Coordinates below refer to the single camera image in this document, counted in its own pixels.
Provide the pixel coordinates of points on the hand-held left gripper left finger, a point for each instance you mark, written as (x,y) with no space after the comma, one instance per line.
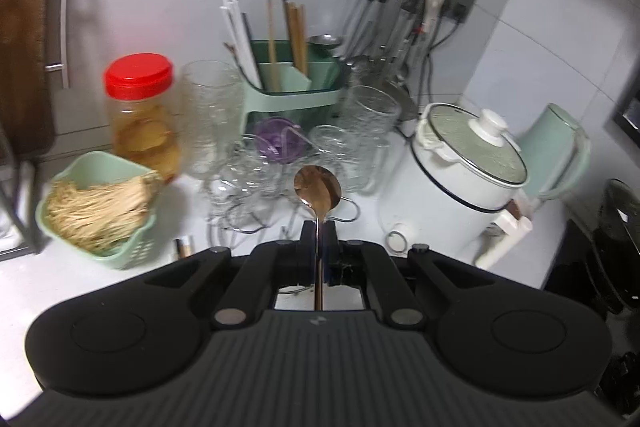
(307,257)

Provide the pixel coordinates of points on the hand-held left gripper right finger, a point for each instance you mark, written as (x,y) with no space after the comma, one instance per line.
(331,262)

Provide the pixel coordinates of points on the rose gold spoon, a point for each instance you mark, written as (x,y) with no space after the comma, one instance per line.
(316,192)

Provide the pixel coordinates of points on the clear stemmed glass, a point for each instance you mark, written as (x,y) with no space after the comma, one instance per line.
(327,152)
(240,177)

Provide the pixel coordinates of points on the mint green kettle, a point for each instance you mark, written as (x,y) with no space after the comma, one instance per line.
(550,147)

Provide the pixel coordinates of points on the purple glass cup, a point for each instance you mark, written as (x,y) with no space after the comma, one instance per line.
(275,137)

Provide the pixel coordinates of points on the white electric cooking pot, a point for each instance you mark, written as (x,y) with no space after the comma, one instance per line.
(440,187)

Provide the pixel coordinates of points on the green utensil caddy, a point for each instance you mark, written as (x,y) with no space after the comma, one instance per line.
(300,102)

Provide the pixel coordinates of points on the glass pot lid white knob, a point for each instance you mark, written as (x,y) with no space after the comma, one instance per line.
(480,152)

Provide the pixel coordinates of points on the green plastic basket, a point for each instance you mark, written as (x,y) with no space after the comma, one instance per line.
(135,247)

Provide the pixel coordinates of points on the large textured glass jug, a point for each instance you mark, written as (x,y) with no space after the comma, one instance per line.
(210,107)

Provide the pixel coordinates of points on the steel ladle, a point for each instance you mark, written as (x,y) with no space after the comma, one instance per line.
(325,41)

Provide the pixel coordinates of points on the enoki mushroom bundle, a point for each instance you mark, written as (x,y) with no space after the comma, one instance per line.
(95,212)

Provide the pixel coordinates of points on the wooden chopstick bundle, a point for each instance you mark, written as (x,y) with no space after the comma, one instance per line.
(297,37)

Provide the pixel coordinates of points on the white chopstick bundle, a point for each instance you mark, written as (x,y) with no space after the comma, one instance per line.
(239,37)

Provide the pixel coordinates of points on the red lid plastic jar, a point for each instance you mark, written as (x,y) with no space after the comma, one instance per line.
(137,77)

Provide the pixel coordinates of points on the black metal dish rack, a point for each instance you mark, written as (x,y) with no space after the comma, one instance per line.
(27,212)

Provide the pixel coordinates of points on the black wall socket strip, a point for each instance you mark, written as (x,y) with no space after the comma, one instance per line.
(462,4)

